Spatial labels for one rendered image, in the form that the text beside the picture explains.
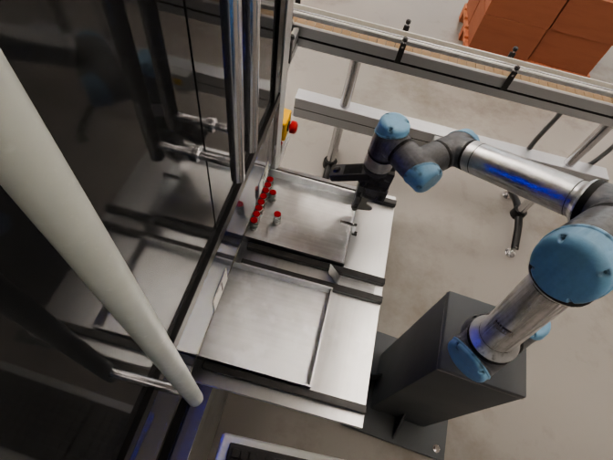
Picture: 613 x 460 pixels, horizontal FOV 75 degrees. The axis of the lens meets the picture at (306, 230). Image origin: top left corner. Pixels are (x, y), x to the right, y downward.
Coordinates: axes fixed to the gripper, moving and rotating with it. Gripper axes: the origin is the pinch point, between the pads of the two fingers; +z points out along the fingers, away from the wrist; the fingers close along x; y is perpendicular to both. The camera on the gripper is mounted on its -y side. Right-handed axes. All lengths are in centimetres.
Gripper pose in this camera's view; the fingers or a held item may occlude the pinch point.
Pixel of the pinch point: (352, 206)
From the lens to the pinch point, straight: 121.9
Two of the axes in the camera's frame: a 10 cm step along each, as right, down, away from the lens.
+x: 2.3, -8.1, 5.4
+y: 9.6, 2.6, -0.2
